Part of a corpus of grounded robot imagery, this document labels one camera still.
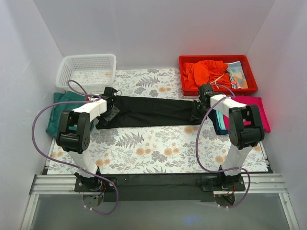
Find black t shirt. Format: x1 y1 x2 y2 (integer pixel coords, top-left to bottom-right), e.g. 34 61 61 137
96 96 206 129

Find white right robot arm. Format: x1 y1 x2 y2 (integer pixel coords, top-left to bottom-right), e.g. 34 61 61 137
195 84 265 191

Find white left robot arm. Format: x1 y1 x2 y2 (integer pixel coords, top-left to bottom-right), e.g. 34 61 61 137
56 87 121 192

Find navy blue folded shirt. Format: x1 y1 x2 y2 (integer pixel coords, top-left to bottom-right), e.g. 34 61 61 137
209 110 228 135

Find turquoise folded shirt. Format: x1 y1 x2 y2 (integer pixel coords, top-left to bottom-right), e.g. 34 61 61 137
215 111 227 131

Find white plastic basket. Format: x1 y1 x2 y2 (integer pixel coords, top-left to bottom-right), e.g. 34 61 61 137
55 54 117 92

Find orange crumpled shirt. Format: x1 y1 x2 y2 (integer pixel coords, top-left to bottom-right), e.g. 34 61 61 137
181 60 233 90

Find floral patterned table mat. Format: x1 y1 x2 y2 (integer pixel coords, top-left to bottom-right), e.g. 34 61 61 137
47 68 269 175

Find patterned pastel cloth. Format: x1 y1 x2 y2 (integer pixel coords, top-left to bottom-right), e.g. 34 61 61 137
226 61 248 89

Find magenta folded shirt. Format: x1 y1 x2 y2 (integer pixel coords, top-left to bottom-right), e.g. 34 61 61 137
234 96 271 133

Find teal green folded shirt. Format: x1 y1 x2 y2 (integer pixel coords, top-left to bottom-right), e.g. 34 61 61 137
46 91 86 138

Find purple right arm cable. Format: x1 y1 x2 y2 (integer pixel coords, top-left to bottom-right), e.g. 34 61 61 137
195 83 252 208

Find aluminium mounting rail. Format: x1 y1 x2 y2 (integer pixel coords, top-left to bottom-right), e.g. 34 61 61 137
21 173 299 230

